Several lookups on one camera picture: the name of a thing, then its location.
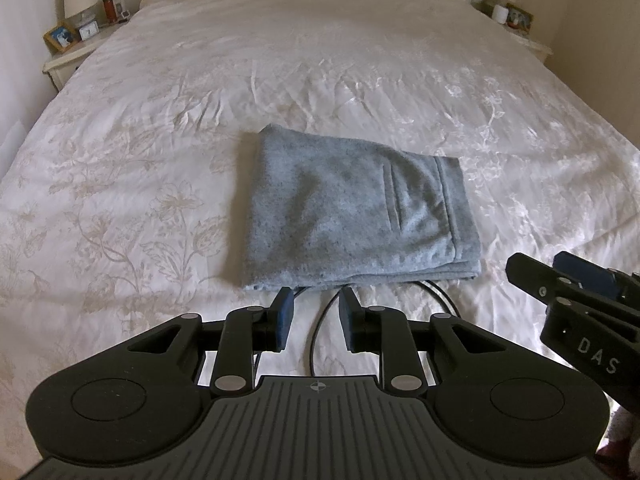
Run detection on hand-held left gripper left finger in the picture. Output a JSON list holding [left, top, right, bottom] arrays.
[[116, 286, 297, 397]]

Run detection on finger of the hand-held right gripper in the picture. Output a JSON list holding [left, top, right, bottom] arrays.
[[552, 251, 640, 307], [505, 252, 576, 312]]

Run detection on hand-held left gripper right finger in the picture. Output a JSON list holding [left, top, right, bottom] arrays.
[[339, 286, 522, 395]]

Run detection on grey pants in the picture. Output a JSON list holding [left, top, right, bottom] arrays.
[[234, 123, 483, 293]]

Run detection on white floral bedspread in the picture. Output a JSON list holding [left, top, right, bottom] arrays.
[[0, 0, 640, 461]]

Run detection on cream nightstand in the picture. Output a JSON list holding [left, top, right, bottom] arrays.
[[42, 19, 137, 92], [471, 1, 554, 65]]

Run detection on black cable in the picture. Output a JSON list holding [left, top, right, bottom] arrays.
[[251, 280, 459, 377]]

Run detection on gold picture frame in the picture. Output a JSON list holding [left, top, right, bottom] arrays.
[[505, 4, 535, 31]]

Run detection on wooden picture frame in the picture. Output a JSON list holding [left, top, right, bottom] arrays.
[[43, 22, 79, 54]]

